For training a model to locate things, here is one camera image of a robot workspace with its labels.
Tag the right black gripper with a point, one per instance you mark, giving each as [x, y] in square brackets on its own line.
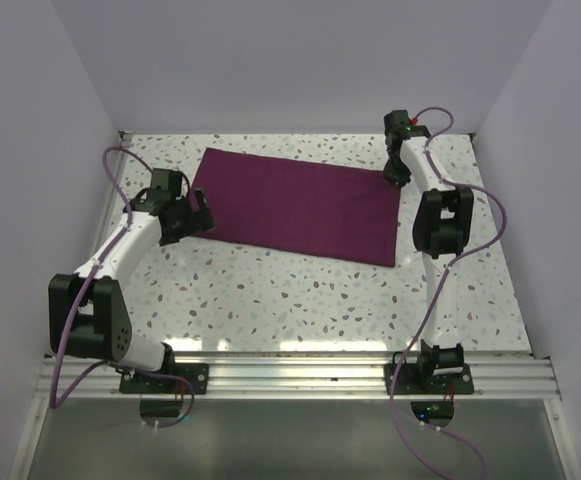
[395, 176]

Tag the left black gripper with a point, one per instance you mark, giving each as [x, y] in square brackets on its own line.
[197, 222]

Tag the purple surgical cloth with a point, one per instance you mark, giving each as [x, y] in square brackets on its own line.
[301, 207]

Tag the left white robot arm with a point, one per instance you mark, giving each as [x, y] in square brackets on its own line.
[88, 315]

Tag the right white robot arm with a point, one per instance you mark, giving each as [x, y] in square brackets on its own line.
[440, 232]

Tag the aluminium left side rail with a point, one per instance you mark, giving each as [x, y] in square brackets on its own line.
[108, 232]

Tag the aluminium rail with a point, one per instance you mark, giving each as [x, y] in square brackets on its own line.
[108, 232]
[359, 376]

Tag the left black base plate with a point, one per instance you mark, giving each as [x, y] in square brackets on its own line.
[179, 378]

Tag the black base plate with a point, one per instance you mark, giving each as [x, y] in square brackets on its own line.
[179, 378]
[410, 380]

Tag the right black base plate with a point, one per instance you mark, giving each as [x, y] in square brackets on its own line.
[410, 380]

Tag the aluminium front rail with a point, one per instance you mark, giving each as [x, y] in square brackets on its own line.
[359, 376]

